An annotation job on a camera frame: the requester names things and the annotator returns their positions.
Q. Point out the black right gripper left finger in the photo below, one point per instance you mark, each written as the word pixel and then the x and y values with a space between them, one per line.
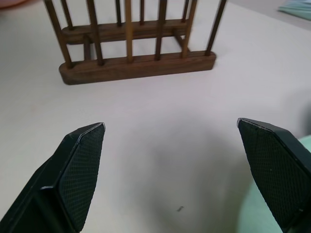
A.
pixel 73 174

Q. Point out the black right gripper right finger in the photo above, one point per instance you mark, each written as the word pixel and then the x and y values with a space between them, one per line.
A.
pixel 274 170

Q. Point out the wooden dish rack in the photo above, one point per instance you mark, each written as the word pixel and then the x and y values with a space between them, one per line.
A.
pixel 136 63

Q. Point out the green plate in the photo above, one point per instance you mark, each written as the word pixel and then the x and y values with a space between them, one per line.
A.
pixel 252 213

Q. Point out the light blue cloth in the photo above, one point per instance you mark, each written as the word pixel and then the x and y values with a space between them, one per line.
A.
pixel 295 11

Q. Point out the pink object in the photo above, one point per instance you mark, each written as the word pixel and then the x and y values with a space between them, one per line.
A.
pixel 9 3

